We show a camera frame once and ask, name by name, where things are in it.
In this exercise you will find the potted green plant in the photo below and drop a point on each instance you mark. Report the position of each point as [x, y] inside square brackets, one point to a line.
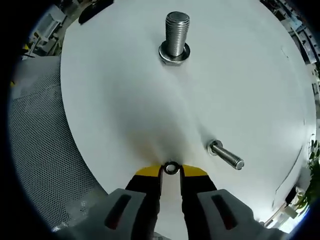
[312, 190]

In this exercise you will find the black computer mouse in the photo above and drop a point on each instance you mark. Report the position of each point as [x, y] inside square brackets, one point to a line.
[88, 13]

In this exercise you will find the white floor cabinet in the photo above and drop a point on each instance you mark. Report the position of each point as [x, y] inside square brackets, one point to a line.
[50, 25]

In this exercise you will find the small threaded steel stud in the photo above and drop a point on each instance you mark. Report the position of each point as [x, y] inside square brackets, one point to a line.
[226, 154]

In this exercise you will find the large threaded steel stud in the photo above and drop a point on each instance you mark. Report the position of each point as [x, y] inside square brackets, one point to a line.
[176, 35]

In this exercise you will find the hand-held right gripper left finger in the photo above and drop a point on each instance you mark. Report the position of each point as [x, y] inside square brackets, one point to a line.
[120, 215]

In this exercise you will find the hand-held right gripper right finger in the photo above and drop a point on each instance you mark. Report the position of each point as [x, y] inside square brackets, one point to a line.
[217, 217]

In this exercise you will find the large steel washer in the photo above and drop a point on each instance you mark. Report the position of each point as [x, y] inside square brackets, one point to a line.
[162, 53]

